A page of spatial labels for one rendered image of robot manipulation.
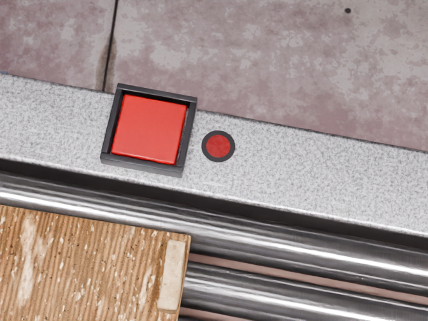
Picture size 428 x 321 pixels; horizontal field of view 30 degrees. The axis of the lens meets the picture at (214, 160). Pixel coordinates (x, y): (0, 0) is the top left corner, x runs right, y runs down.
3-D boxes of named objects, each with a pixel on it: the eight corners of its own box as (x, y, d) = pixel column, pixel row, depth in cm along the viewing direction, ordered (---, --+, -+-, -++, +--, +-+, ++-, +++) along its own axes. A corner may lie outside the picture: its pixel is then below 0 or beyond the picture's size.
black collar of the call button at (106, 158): (118, 89, 76) (117, 82, 74) (197, 104, 76) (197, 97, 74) (100, 164, 73) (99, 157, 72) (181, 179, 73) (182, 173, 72)
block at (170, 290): (168, 244, 69) (167, 237, 66) (188, 248, 69) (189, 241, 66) (156, 313, 67) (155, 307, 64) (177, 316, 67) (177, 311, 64)
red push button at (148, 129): (125, 99, 76) (124, 92, 74) (187, 110, 75) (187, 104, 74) (111, 157, 74) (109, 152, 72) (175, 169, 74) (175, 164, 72)
